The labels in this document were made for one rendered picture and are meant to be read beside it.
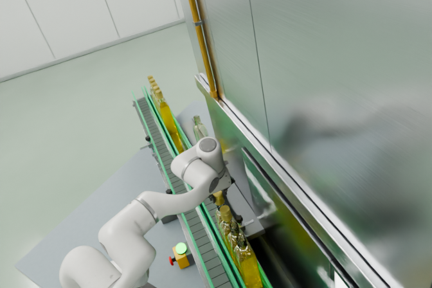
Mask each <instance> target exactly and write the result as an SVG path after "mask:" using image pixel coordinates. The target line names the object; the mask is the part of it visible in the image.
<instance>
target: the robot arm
mask: <svg viewBox="0 0 432 288"><path fill-rule="evenodd" d="M227 164H228V160H223V155H222V147H221V144H220V142H219V140H217V139H216V138H213V137H205V138H202V139H200V140H199V141H198V142H197V144H196V145H195V146H193V147H192V148H189V149H188V150H186V151H184V152H183V153H181V154H180V155H178V156H176V157H175V159H174V160H173V162H172V163H171V171H172V172H173V173H174V174H175V175H176V176H177V177H179V178H180V179H182V180H183V181H184V182H186V183H187V184H189V185H190V186H191V187H193V190H191V191H189V192H187V193H183V194H179V195H171V194H166V193H159V192H153V191H144V192H142V193H140V194H139V195H138V196H137V197H136V198H135V199H134V200H133V201H131V202H130V203H129V204H128V205H126V207H124V209H122V210H121V211H119V212H118V213H117V214H116V215H115V216H114V217H113V218H112V219H111V220H109V221H108V222H107V223H106V224H104V225H103V226H102V228H101V229H100V231H99V233H98V240H99V242H100V245H101V246H102V247H103V249H104V251H105V252H106V253H107V254H108V255H109V256H110V257H111V258H112V261H109V260H108V259H107V257H106V256H105V255H104V254H103V253H102V252H100V251H99V250H97V249H96V248H94V247H91V246H78V247H76V248H74V249H72V250H71V251H70V252H69V253H68V254H67V255H66V256H65V258H64V259H63V261H62V264H61V267H60V271H59V280H60V284H61V286H62V288H138V287H141V286H144V285H145V284H146V283H147V282H148V279H149V267H150V265H151V264H152V263H153V261H154V259H155V257H156V250H155V248H154V247H153V246H152V245H151V244H150V243H149V242H148V241H147V240H146V238H145V237H144V235H145V234H146V233H147V232H148V231H149V230H150V229H151V228H153V227H154V226H155V225H156V224H157V223H158V222H159V221H160V220H161V219H162V218H163V217H165V216H167V215H175V214H179V213H184V212H187V211H190V210H192V209H194V208H196V207H198V205H200V204H201V203H202V202H203V201H204V200H205V199H206V198H207V197H209V199H210V201H213V203H215V198H214V196H213V194H214V193H216V192H219V191H222V194H223V197H224V198H225V199H226V195H227V191H228V188H229V187H230V186H231V185H232V184H233V183H234V182H235V179H234V178H233V177H231V176H230V174H229V172H228V169H227V167H226V165H227Z"/></svg>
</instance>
